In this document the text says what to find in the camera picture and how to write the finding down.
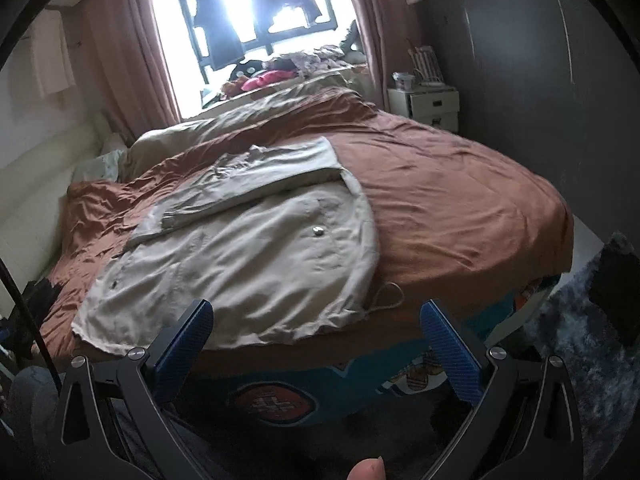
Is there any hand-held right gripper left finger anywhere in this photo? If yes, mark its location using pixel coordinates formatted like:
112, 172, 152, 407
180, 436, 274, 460
47, 298, 216, 480

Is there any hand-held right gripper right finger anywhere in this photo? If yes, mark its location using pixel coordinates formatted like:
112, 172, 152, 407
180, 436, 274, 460
419, 299, 586, 480

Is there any beige jacket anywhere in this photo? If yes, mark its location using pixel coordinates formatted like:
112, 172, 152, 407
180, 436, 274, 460
72, 135, 403, 353

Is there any black clothes pile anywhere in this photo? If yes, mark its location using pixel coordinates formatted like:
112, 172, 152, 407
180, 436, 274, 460
20, 280, 63, 311

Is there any pile of light clothes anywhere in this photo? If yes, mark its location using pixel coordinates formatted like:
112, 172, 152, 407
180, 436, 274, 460
272, 45, 351, 73

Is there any person's right hand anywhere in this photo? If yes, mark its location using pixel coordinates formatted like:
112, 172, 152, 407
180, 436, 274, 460
347, 455, 386, 480

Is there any blue cartoon bed sheet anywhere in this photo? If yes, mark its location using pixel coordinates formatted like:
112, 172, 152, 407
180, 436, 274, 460
190, 275, 561, 428

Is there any grey shaggy rug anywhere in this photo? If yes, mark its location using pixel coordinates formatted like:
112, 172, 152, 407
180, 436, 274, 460
522, 232, 640, 461

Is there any brown duvet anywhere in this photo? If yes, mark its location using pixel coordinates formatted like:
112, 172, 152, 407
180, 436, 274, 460
37, 87, 573, 361

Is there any person's right leg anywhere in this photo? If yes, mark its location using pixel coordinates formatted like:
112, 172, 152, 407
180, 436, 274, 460
7, 365, 68, 480

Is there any pale green pillow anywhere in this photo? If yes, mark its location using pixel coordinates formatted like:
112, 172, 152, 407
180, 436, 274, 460
75, 149, 128, 183

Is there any cream padded headboard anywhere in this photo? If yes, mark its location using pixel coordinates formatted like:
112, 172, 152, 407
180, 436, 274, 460
0, 110, 126, 301

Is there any beige blanket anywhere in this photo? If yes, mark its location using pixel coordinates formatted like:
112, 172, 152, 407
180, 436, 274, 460
122, 67, 366, 176

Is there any white nightstand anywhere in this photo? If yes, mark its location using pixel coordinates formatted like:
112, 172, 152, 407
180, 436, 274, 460
387, 85, 461, 133

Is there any pink cloth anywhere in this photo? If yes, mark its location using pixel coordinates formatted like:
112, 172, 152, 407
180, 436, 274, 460
242, 70, 296, 92

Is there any black plush toy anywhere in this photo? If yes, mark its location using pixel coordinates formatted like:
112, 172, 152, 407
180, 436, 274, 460
232, 57, 266, 78

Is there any striped rack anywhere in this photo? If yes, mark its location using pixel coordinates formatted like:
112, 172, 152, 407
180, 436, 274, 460
407, 45, 443, 86

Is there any pink curtain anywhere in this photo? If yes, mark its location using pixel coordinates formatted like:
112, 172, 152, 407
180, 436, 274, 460
82, 0, 183, 136
340, 0, 431, 111

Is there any dark long hanging coat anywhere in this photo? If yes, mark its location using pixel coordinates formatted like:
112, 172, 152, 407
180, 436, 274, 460
192, 0, 246, 71

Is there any cream hanging cloth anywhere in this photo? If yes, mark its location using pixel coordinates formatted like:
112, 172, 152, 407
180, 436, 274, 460
27, 7, 76, 98

